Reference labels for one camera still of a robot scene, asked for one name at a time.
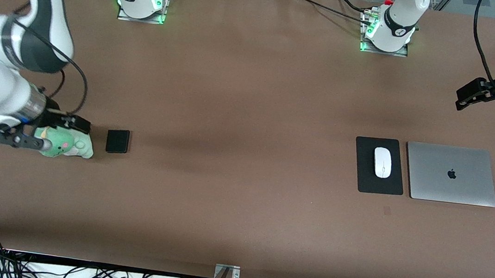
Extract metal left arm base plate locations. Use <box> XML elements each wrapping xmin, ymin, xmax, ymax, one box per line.
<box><xmin>356</xmin><ymin>5</ymin><xmax>414</xmax><ymax>58</ymax></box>

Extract silver laptop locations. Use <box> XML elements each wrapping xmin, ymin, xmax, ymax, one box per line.
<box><xmin>400</xmin><ymin>140</ymin><xmax>495</xmax><ymax>209</ymax></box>

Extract white computer mouse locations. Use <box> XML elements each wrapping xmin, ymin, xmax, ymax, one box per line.
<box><xmin>371</xmin><ymin>146</ymin><xmax>394</xmax><ymax>179</ymax></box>

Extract green dinosaur plush toy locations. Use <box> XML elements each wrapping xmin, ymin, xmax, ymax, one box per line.
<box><xmin>31</xmin><ymin>123</ymin><xmax>96</xmax><ymax>162</ymax></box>

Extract black mouse pad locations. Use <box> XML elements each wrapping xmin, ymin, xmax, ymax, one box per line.
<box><xmin>350</xmin><ymin>134</ymin><xmax>410</xmax><ymax>197</ymax></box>

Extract black table power cable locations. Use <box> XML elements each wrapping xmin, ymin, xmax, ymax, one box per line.
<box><xmin>285</xmin><ymin>0</ymin><xmax>378</xmax><ymax>27</ymax></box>

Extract black phone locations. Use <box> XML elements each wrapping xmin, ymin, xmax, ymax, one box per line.
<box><xmin>105</xmin><ymin>128</ymin><xmax>131</xmax><ymax>156</ymax></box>

